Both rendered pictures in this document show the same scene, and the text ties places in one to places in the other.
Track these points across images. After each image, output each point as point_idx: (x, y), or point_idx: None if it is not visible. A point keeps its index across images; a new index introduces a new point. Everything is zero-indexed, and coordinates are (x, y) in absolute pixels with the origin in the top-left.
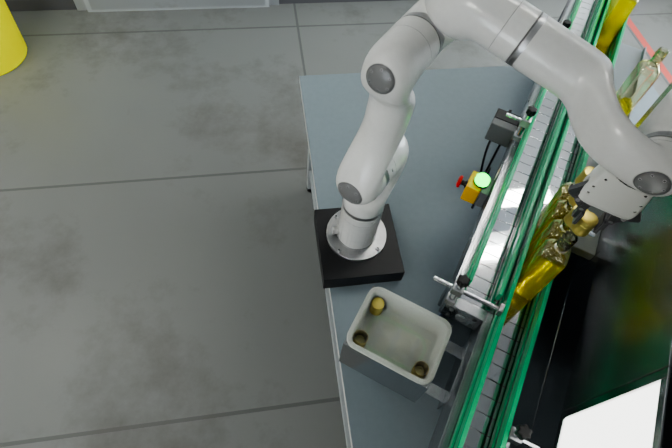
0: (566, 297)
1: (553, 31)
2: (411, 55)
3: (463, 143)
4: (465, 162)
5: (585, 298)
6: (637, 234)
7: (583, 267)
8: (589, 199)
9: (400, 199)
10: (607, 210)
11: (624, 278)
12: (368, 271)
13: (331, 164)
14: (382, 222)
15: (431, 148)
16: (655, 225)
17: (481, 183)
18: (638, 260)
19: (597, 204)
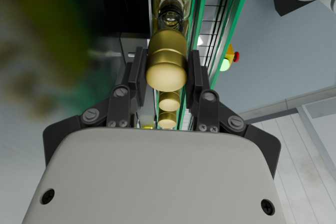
0: None
1: None
2: None
3: (216, 81)
4: None
5: None
6: (78, 75)
7: (123, 24)
8: (234, 163)
9: (261, 27)
10: (150, 141)
11: None
12: None
13: (321, 32)
14: None
15: (237, 71)
16: (47, 108)
17: (224, 61)
18: (31, 26)
19: (195, 153)
